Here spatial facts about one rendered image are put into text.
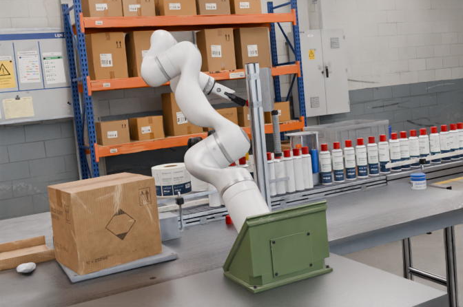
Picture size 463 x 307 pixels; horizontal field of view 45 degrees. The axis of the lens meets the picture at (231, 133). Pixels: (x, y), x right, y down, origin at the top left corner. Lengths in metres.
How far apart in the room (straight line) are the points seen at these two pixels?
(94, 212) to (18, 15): 5.07
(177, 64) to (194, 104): 0.18
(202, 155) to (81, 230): 0.45
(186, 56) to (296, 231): 0.75
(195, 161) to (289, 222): 0.41
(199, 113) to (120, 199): 0.39
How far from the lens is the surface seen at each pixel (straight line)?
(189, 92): 1.94
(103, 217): 1.88
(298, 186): 2.68
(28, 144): 6.70
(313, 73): 7.81
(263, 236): 1.58
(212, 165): 1.83
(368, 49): 8.99
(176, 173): 2.83
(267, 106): 2.40
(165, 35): 2.14
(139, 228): 1.94
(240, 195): 1.72
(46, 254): 2.20
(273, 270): 1.62
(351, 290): 1.59
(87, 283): 1.87
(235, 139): 1.83
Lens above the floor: 1.40
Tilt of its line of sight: 5 degrees down
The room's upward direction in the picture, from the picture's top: 5 degrees counter-clockwise
